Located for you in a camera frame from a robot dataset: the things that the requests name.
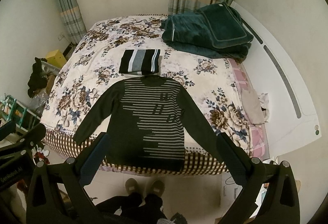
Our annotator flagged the dark striped long-sleeve sweater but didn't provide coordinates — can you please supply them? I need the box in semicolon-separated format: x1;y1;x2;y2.
73;75;222;171

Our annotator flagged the black clothes pile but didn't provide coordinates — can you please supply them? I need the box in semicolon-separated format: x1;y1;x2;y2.
27;57;48;98

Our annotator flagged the green shelf rack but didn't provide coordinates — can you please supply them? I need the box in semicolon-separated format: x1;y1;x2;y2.
1;95;41;134

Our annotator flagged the pink checked bed sheet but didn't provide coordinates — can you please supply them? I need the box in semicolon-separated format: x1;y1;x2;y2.
227;59;269;161

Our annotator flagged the white headboard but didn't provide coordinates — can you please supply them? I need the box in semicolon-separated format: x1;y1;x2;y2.
231;2;321;158

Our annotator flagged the right grey slipper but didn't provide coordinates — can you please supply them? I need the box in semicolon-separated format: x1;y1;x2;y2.
148;180;165;197

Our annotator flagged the beige cloth on bedside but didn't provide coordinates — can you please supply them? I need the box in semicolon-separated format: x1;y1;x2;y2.
241;89;265;125

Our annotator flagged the yellow box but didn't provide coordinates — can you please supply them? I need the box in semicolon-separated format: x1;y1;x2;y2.
46;49;67;69

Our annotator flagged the floral bed cover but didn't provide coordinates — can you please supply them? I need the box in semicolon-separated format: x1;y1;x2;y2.
40;14;253;176

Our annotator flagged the folded black grey striped sweater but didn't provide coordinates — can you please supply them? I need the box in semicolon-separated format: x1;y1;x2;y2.
119;49;161;75

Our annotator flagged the dark green folded blanket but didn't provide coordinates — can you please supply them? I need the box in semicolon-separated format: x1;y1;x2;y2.
160;2;254;62

